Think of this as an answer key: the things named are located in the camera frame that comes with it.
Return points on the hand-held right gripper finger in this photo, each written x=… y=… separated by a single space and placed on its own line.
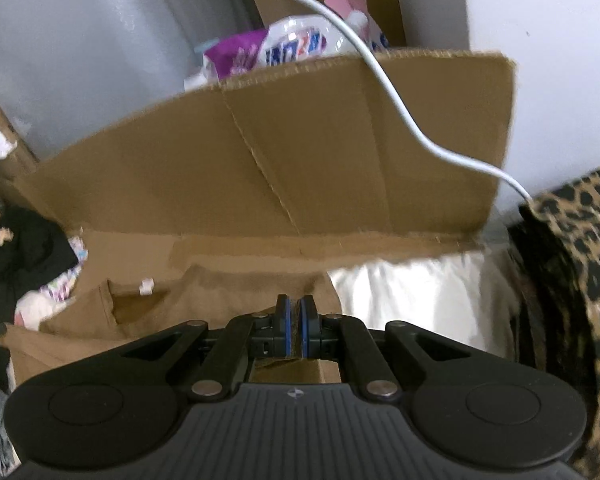
x=291 y=330
x=303 y=332

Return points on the brown printed t-shirt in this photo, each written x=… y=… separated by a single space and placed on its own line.
x=205 y=295

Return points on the white printed bedsheet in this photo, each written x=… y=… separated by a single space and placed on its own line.
x=405 y=300

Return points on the large flattened cardboard sheet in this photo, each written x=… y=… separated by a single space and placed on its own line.
x=330 y=150

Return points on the colourful printed cloth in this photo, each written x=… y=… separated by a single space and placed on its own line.
x=62 y=280

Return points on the black garment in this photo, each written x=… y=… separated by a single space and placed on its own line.
x=25 y=250

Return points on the leopard print folded garment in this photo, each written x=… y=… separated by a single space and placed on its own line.
x=580 y=285

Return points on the white and blue refill pouch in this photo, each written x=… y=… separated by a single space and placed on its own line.
x=305 y=40

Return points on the pink carton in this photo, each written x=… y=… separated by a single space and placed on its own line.
x=350 y=7

